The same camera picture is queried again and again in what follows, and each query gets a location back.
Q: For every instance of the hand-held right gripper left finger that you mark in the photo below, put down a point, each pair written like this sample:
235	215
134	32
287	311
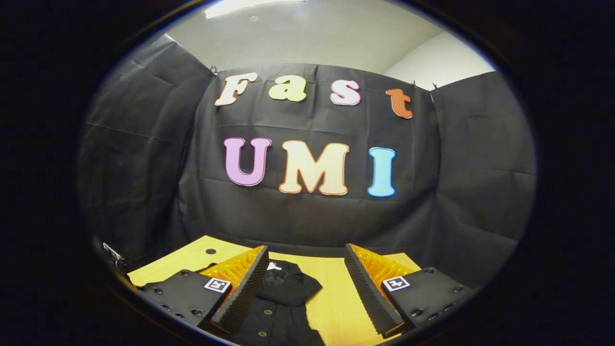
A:
247	293

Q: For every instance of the black button shirt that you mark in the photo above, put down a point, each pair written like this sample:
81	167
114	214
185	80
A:
288	288

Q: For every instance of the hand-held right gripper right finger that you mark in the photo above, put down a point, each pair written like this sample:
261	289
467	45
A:
367	293

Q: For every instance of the black backdrop cloth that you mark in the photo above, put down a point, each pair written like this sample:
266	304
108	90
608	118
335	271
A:
480	168

